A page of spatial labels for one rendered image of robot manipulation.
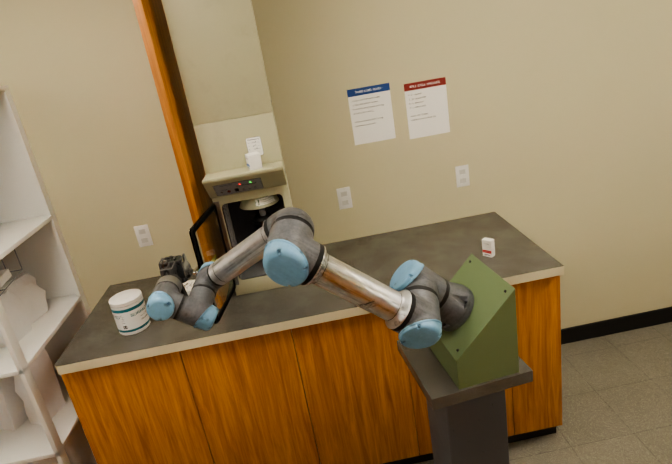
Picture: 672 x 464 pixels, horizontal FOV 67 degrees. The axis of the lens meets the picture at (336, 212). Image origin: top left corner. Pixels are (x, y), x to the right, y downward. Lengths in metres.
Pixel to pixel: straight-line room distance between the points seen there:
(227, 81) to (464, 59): 1.18
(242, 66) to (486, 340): 1.33
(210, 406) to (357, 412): 0.63
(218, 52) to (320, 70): 0.61
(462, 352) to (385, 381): 0.81
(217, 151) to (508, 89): 1.48
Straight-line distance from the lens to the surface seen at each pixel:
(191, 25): 2.09
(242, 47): 2.07
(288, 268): 1.24
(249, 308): 2.21
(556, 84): 2.86
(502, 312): 1.53
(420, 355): 1.74
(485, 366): 1.60
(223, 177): 2.03
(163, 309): 1.50
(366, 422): 2.42
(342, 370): 2.23
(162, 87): 2.03
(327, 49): 2.51
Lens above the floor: 1.96
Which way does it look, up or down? 19 degrees down
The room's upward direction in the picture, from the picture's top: 10 degrees counter-clockwise
